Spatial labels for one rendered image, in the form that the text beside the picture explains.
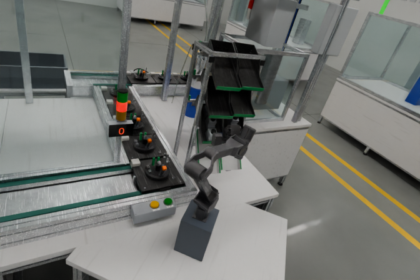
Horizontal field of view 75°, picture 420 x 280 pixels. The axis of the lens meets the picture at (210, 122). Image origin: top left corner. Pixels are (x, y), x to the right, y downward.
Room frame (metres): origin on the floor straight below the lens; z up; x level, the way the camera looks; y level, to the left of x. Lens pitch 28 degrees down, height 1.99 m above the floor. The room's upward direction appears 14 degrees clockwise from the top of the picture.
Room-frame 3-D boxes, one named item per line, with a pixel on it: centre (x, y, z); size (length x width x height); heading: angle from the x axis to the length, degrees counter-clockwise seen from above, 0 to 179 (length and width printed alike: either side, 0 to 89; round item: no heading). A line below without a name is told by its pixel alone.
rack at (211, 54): (1.49, -0.01, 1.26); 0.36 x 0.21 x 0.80; 125
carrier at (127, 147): (1.39, 0.36, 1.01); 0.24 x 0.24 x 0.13; 35
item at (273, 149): (2.59, -0.39, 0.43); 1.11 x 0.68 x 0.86; 125
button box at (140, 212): (0.95, 0.16, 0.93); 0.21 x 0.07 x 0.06; 125
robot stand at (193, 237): (0.87, -0.06, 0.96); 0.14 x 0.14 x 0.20; 80
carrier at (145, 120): (1.59, 0.50, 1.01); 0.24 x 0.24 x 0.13; 35
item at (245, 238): (0.92, -0.07, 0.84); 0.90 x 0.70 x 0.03; 80
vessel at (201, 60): (2.18, 0.18, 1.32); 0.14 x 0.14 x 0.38
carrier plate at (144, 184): (1.18, 0.22, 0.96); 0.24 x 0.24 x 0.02; 35
